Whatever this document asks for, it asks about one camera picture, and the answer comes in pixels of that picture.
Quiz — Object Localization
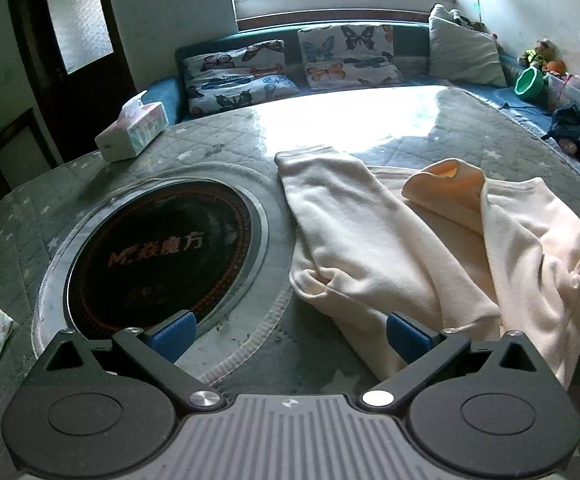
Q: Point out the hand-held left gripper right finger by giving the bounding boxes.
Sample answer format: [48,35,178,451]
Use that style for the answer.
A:
[360,311,558,413]

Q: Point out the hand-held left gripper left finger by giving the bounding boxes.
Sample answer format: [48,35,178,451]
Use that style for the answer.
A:
[32,310,225,413]

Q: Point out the cream sweater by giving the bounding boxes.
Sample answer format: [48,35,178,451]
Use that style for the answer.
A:
[275,142,580,391]

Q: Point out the dark blue clothes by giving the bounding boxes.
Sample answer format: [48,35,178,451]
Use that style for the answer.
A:
[540,105,580,163]

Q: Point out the round black induction cooktop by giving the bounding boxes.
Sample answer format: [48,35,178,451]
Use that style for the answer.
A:
[34,175,271,361]

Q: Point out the clear plastic storage box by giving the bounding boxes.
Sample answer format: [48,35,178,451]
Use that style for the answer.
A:
[542,71,580,121]

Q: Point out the green plastic bowl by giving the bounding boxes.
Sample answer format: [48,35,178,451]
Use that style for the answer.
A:
[514,66,545,100]

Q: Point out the blue corner sofa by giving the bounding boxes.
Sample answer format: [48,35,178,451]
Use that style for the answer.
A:
[137,22,580,191]

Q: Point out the white tissue box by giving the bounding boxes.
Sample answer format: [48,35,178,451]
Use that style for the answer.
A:
[94,90,169,163]

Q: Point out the plush toy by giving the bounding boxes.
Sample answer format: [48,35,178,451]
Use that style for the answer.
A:
[520,39,565,73]

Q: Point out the dark wooden glazed door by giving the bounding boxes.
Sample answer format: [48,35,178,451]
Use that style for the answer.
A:
[4,0,138,166]

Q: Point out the plain grey pillow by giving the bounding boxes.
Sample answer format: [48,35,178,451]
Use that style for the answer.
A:
[427,4,508,88]

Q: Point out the dark wooden cabinet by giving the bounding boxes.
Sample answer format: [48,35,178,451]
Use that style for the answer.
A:
[0,107,66,226]

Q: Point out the butterfly print pillow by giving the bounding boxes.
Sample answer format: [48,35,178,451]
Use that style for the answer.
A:
[182,39,301,116]
[297,23,405,92]

